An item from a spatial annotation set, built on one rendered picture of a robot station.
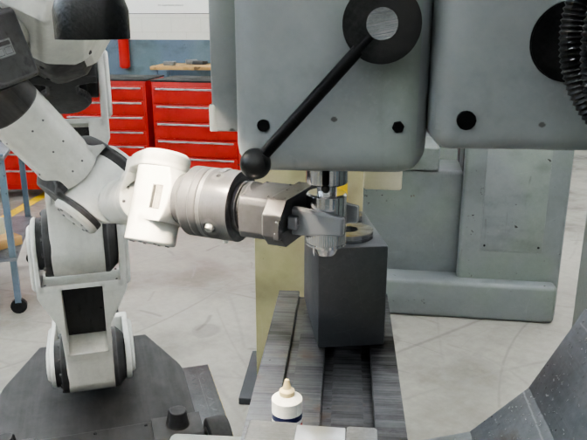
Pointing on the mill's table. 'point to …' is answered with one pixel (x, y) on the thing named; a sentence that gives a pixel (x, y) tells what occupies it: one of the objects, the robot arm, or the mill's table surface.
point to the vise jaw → (271, 430)
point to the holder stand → (348, 289)
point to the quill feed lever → (397, 10)
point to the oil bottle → (286, 405)
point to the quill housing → (394, 130)
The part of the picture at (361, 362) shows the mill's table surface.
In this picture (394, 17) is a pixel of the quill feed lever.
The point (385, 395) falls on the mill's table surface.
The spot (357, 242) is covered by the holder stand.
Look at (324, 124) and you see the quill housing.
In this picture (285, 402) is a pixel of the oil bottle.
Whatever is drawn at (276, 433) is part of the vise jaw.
